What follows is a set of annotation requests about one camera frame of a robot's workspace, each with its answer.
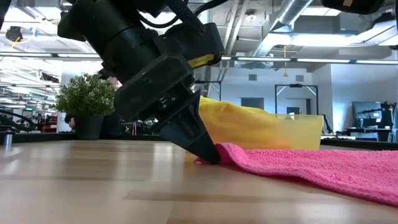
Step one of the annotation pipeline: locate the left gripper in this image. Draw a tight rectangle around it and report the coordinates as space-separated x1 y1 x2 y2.
113 55 222 165

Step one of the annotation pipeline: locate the yellow microfiber towel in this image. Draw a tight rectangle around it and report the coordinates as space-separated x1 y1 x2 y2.
198 95 282 147

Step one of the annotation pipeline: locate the yellow translucent plastic bin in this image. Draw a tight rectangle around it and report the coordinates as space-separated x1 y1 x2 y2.
214 113 324 151

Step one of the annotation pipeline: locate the pink microfiber towel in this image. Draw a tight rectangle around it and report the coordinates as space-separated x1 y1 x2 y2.
194 142 398 208

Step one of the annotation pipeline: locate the green potted plant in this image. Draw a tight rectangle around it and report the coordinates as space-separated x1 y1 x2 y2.
55 73 116 140

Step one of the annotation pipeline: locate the black metal station frame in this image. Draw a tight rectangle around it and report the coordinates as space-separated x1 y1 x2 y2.
195 80 222 101
274 83 319 115

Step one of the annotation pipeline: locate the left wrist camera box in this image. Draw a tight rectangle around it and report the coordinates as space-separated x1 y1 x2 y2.
163 22 225 69

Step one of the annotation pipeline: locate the black aluminium table frame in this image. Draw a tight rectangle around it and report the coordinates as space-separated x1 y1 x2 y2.
0 133 398 152

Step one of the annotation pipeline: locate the slanted silver air duct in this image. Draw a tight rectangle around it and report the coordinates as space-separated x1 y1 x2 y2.
248 0 313 62

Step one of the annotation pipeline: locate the silver metal post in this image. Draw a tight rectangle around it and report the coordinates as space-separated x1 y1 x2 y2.
4 132 13 152

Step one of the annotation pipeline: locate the black ceiling cable reel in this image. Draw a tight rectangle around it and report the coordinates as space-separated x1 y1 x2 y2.
5 26 23 43

